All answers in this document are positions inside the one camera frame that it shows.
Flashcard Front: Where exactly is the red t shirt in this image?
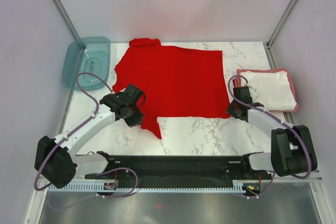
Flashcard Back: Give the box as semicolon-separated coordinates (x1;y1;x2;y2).
113;38;230;138

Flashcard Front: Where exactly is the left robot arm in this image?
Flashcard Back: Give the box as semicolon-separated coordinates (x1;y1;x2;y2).
34;84;145;189

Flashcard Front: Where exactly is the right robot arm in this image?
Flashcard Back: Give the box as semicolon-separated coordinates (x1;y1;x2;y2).
227;87;318;179

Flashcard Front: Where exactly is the pink folded t shirt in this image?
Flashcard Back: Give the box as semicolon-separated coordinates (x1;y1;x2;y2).
232;68;300;113

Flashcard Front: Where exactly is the white folded t shirt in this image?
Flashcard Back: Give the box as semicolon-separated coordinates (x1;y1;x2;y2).
239;69;298;112

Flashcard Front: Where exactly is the teal transparent plastic bin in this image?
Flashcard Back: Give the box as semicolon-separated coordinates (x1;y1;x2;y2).
62;37;111;91

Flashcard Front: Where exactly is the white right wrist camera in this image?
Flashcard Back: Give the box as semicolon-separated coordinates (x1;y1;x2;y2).
247;85;258;101

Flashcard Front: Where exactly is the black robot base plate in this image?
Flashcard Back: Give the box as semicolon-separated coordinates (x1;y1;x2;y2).
86;154;271;186

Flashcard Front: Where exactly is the white slotted cable duct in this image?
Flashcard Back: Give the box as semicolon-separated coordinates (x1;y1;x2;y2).
48;180;245;193

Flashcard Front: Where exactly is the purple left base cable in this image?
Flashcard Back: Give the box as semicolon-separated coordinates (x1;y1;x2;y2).
47;166;139;210

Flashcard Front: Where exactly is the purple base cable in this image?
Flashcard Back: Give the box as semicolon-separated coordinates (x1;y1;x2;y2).
47;166;139;210
243;171;275;200

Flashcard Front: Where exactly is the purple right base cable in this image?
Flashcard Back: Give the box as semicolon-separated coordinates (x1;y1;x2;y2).
243;171;275;200

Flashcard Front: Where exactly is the aluminium frame rail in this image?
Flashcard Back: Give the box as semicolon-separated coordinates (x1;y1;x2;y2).
36;168;323;183

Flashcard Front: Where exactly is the right aluminium corner post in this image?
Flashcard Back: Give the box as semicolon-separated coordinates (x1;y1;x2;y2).
265;0;299;50

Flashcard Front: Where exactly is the aluminium corner post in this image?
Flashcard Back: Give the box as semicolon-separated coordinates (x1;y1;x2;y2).
52;0;80;40
265;0;299;50

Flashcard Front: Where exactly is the left aluminium corner post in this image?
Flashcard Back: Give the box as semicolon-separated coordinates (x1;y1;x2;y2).
52;0;80;40

